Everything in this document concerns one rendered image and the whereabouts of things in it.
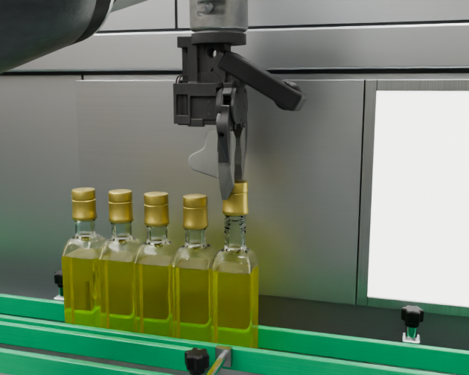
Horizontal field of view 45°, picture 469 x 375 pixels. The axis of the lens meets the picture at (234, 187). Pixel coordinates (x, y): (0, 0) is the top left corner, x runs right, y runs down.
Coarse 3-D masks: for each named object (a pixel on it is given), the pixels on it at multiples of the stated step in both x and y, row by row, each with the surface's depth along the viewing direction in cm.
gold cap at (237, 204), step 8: (240, 184) 74; (232, 192) 74; (240, 192) 74; (224, 200) 75; (232, 200) 75; (240, 200) 75; (224, 208) 76; (232, 208) 75; (240, 208) 75; (248, 208) 76
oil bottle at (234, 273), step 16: (224, 256) 76; (240, 256) 75; (256, 256) 79; (224, 272) 75; (240, 272) 75; (256, 272) 78; (224, 288) 76; (240, 288) 75; (256, 288) 79; (224, 304) 76; (240, 304) 76; (256, 304) 79; (224, 320) 77; (240, 320) 76; (256, 320) 80; (224, 336) 77; (240, 336) 76; (256, 336) 80
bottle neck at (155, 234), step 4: (148, 228) 79; (152, 228) 79; (156, 228) 79; (160, 228) 79; (164, 228) 80; (148, 232) 80; (152, 232) 79; (156, 232) 79; (160, 232) 79; (164, 232) 80; (148, 236) 80; (152, 236) 79; (156, 236) 79; (160, 236) 79; (164, 236) 80; (148, 240) 80; (152, 240) 79; (156, 240) 79; (160, 240) 79; (164, 240) 80
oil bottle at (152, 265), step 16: (144, 256) 79; (160, 256) 78; (144, 272) 79; (160, 272) 78; (144, 288) 79; (160, 288) 79; (144, 304) 80; (160, 304) 79; (144, 320) 80; (160, 320) 80
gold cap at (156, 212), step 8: (152, 192) 80; (160, 192) 80; (144, 200) 79; (152, 200) 78; (160, 200) 78; (144, 208) 79; (152, 208) 78; (160, 208) 78; (168, 208) 80; (144, 216) 80; (152, 216) 78; (160, 216) 79; (168, 216) 80; (144, 224) 80; (152, 224) 79; (160, 224) 79
